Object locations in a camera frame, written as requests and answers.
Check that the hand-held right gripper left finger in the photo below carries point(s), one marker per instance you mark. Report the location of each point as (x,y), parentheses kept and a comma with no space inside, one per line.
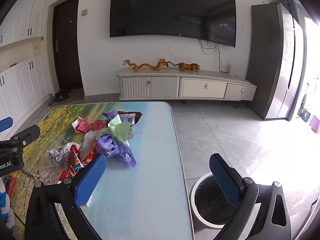
(90,180)

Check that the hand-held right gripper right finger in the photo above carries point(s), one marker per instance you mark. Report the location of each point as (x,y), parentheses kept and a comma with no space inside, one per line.
(225,180)

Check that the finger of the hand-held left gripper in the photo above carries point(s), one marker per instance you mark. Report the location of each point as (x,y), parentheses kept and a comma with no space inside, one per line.
(27,135)
(5,124)

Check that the red snack bag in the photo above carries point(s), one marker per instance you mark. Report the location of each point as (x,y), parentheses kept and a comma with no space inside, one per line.
(73,163)

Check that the white round trash bin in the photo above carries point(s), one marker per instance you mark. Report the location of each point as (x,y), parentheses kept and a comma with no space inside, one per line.
(200,192)

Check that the white printed paper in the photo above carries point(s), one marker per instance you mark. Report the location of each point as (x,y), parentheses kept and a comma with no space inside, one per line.
(58,155)

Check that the clear plastic film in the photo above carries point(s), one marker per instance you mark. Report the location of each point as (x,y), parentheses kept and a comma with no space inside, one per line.
(87,141)

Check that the purple plastic bag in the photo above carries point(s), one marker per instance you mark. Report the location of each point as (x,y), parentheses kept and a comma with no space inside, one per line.
(117,150)

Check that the red and white wrapper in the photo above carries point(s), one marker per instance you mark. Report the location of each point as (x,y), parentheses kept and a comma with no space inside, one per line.
(81,125)

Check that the red orange wrapper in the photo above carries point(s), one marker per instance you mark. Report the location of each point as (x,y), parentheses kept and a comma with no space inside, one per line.
(98,125)

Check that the green paper sheet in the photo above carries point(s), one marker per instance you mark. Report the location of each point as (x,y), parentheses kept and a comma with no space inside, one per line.
(118,131)

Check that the small purple wrapper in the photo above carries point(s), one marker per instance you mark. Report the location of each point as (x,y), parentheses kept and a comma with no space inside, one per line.
(112,116)

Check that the person's left hand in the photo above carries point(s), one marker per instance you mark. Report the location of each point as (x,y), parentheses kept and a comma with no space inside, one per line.
(5,205)

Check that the red packet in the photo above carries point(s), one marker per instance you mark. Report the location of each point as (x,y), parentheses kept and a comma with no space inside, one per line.
(10,185)

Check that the white base cabinets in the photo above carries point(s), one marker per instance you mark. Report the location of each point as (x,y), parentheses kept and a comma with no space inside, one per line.
(25,85)

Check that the black shoes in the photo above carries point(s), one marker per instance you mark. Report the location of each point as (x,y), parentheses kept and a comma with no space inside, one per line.
(61,95)

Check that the white television cabinet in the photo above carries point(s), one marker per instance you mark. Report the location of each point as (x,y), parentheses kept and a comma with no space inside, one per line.
(200,87)

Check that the dark brown door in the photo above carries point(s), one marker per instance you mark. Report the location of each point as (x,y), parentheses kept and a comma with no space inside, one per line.
(67,45)

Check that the dark storage box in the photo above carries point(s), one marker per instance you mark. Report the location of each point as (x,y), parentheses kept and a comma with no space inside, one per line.
(306,115)

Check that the purple box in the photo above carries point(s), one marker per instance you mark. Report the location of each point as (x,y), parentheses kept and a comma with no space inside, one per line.
(315,123)

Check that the white power strip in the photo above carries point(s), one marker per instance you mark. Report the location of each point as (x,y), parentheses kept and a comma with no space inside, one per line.
(230,69)

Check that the washing machine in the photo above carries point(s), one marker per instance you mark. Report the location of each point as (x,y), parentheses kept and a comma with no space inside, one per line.
(310,97)

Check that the orange tiger figurine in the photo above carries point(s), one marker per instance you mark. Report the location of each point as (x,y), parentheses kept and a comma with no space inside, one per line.
(188,67)

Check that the grey refrigerator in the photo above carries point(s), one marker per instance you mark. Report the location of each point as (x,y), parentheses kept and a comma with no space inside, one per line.
(272,62)

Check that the yellow dragon figurine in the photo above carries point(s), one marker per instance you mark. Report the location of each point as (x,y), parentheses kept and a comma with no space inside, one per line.
(147,66)

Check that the blue curtain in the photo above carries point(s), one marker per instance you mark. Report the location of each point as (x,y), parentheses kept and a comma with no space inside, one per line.
(291,7)

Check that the white wall cabinets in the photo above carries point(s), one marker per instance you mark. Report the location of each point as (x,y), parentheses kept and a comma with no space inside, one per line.
(22,17)

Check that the wall switch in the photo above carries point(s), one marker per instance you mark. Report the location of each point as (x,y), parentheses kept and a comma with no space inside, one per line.
(84,12)

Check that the black wall television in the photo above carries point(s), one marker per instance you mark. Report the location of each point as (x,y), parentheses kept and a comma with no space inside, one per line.
(172,10)

